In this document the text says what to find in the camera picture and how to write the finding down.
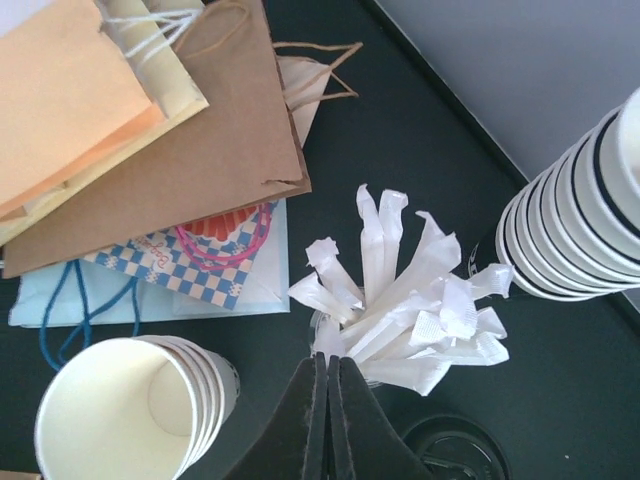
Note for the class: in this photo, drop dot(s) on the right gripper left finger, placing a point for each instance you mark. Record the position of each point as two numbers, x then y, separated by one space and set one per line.
292 445

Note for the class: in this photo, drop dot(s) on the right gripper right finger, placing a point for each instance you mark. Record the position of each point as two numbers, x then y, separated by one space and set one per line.
362 443

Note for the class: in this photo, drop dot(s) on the black lid stack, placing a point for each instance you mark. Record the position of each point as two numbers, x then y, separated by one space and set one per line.
451 446

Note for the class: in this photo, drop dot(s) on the white paper cup stack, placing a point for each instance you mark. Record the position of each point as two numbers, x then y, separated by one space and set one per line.
148 407

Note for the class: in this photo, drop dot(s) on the checkered paper bag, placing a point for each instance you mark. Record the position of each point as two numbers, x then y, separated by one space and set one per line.
201 267

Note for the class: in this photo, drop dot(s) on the light blue paper bag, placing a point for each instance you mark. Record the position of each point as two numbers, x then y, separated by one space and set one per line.
55 296

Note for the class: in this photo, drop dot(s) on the tall white cup stack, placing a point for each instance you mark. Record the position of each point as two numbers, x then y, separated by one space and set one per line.
572 233

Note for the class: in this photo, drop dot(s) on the brown kraft paper bag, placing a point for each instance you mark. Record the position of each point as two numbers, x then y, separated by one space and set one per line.
240 151

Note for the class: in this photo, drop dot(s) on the orange paper bag stack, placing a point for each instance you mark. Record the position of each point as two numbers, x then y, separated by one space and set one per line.
84 86

